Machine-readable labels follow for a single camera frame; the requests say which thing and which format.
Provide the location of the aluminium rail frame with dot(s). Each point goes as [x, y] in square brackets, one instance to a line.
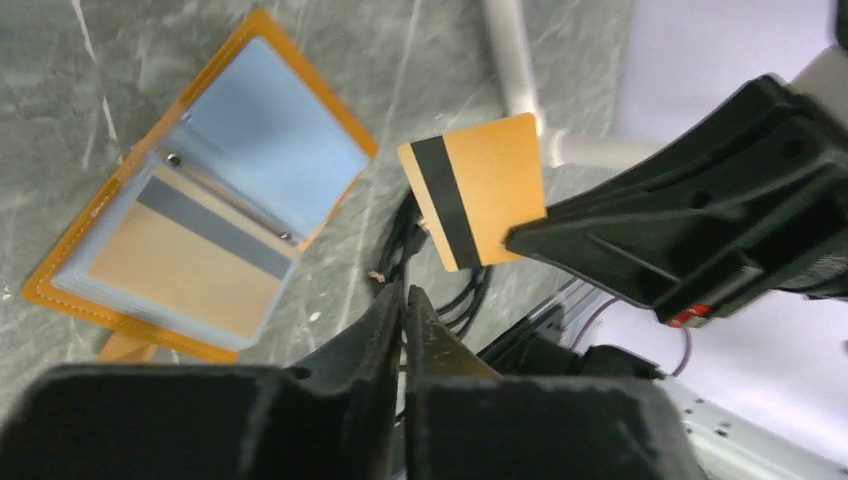
[731, 447]

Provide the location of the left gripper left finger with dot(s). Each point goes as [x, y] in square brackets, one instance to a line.
[328, 416]

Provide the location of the gold card with black stripe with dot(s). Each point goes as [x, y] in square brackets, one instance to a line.
[473, 185]

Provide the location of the orange card holder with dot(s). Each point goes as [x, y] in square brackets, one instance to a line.
[260, 129]

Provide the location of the white PVC pipe frame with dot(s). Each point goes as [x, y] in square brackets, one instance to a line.
[511, 53]

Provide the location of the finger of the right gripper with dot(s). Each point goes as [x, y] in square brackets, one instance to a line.
[750, 200]

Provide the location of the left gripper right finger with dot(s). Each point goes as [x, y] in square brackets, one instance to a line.
[597, 415]

